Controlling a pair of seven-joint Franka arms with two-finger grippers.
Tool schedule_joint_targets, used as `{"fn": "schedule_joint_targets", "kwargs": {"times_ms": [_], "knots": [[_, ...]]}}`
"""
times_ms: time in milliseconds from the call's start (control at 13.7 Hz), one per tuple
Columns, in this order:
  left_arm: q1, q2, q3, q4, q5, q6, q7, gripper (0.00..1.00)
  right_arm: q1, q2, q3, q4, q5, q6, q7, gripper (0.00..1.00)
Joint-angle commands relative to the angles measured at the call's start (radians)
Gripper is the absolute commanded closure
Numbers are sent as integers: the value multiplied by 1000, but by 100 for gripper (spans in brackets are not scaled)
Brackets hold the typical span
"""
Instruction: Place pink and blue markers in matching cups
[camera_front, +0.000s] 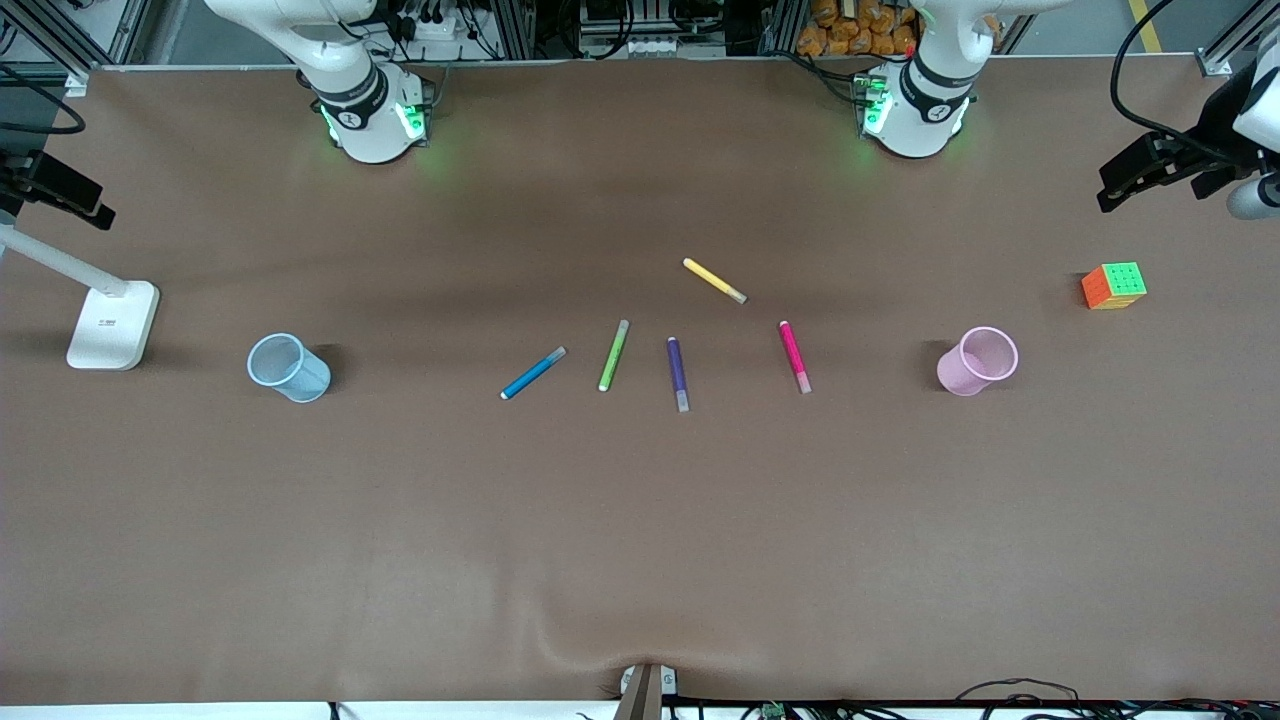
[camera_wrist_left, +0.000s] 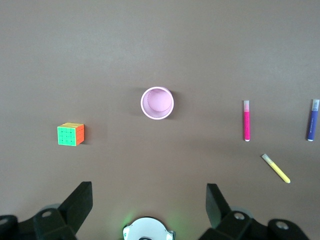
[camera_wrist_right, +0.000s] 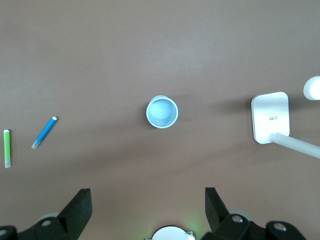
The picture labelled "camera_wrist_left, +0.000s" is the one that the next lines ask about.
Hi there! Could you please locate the pink highlighter marker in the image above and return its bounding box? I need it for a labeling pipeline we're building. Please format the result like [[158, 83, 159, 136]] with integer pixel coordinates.
[[242, 100, 252, 142]]

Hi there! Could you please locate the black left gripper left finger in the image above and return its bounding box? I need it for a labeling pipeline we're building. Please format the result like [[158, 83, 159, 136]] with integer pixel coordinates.
[[33, 181, 94, 240]]

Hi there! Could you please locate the multicolour puzzle cube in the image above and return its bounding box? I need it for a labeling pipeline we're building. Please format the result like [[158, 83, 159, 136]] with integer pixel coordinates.
[[56, 122, 86, 147]]

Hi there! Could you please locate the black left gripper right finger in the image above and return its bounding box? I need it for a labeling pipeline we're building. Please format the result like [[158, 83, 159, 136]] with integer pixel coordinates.
[[198, 183, 266, 240]]

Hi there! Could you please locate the pink plastic cup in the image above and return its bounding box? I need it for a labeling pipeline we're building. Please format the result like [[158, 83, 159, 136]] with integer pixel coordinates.
[[140, 86, 175, 121]]

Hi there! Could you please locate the yellow highlighter marker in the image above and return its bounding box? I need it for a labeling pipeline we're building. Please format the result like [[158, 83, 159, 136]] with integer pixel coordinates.
[[261, 153, 291, 184]]

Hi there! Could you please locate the purple highlighter marker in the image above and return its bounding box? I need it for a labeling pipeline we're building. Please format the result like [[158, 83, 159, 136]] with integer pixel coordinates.
[[306, 99, 320, 142]]

